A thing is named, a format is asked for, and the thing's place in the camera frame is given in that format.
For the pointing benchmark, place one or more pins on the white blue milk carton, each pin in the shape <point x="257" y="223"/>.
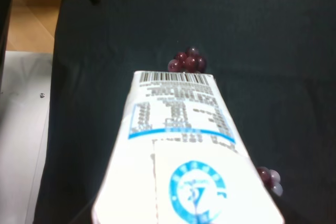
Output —
<point x="178" y="158"/>

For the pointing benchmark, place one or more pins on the black tablecloth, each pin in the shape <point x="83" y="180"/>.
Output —
<point x="273" y="61"/>

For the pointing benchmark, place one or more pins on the red artificial grape bunch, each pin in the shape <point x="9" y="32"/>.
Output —
<point x="191" y="61"/>

